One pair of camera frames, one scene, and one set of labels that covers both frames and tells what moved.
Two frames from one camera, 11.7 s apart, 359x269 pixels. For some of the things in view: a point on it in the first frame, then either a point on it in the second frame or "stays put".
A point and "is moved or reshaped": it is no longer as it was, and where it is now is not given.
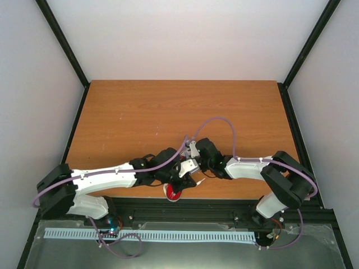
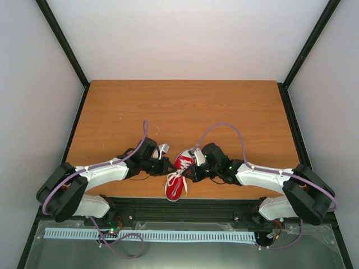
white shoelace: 199,182 is moved or reshaped
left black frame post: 55,27 stays put
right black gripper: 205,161 -> 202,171
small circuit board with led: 113,226 stays put
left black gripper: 184,184 -> 165,163
